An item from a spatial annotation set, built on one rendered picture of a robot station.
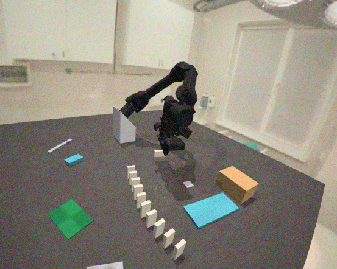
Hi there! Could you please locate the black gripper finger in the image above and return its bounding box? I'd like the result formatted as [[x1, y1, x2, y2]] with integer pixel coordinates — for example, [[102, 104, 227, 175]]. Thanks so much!
[[157, 134, 166, 145], [161, 140, 169, 156]]

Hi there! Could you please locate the white thin bar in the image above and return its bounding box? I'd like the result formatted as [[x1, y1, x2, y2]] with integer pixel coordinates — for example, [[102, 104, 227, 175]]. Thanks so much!
[[48, 139, 73, 154]]

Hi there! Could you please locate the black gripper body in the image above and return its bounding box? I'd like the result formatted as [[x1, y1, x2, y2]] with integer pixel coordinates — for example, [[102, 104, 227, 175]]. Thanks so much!
[[154, 116, 185, 151]]

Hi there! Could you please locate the cream rectangular block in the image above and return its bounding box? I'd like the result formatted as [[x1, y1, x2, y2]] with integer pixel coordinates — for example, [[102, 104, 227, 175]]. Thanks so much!
[[133, 184, 143, 200], [146, 209, 157, 228], [129, 171, 137, 185], [140, 201, 151, 218], [171, 239, 186, 260], [136, 192, 146, 208], [154, 150, 164, 157], [127, 165, 135, 179], [131, 177, 140, 192], [152, 219, 165, 238], [162, 229, 175, 249]]

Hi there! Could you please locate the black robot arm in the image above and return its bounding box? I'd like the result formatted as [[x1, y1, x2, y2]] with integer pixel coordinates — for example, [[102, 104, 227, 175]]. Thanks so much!
[[119, 62, 198, 139]]

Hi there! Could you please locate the teal rectangular block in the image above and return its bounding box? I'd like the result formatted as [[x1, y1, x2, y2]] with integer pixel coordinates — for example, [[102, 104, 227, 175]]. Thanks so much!
[[65, 154, 83, 166]]

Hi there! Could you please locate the light blue flat slab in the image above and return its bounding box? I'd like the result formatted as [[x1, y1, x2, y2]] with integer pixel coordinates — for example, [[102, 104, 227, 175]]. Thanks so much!
[[183, 193, 239, 229]]

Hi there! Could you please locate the tan rectangular block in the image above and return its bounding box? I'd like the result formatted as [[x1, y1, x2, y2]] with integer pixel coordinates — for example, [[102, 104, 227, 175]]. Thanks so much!
[[215, 166, 258, 204]]

